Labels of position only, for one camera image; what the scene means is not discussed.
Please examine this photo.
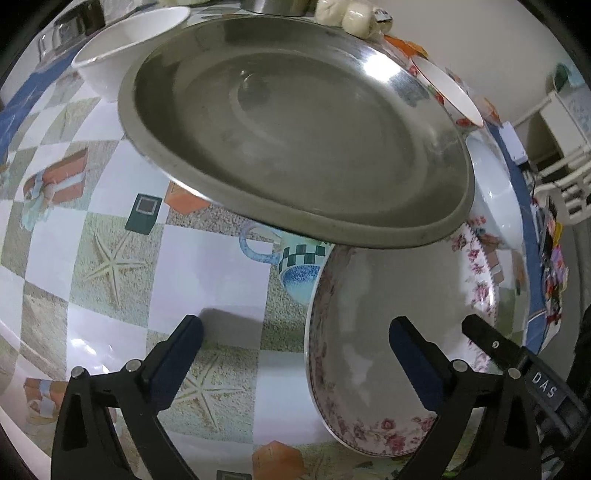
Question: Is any pink floral rim plate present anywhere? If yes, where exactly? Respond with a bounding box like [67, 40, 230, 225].
[305, 224, 498, 457]

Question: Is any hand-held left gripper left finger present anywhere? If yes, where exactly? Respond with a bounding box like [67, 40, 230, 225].
[50, 315, 205, 480]

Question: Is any orange snack packet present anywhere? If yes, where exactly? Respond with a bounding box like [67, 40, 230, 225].
[480, 97, 502, 123]
[383, 34, 430, 58]

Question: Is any red rim floral bowl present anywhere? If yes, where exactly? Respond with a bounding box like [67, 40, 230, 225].
[409, 55, 485, 127]

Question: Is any white plastic rack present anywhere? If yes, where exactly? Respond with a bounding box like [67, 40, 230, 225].
[515, 88, 591, 227]

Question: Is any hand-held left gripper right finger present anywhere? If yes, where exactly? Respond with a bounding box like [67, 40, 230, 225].
[389, 316, 542, 480]

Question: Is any stainless steel thermos jug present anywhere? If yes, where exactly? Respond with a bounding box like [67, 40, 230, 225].
[240, 0, 310, 16]

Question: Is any black cable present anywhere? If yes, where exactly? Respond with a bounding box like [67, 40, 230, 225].
[521, 161, 540, 200]

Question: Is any clear glass mug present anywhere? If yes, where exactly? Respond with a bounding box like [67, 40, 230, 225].
[38, 21, 79, 61]

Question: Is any white steamed bun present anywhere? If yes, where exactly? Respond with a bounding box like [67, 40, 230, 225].
[316, 0, 352, 24]
[342, 2, 376, 37]

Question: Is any large white bowl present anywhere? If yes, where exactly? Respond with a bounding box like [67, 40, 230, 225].
[71, 6, 192, 103]

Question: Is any white power adapter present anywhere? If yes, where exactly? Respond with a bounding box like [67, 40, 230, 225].
[501, 121, 528, 163]

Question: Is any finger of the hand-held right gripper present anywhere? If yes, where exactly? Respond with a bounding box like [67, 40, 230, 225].
[462, 314, 575, 415]

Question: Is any large stainless steel plate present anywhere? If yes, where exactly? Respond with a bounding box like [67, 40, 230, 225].
[117, 11, 476, 247]

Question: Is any plain white plate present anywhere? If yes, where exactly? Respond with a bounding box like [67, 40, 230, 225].
[464, 134, 525, 250]

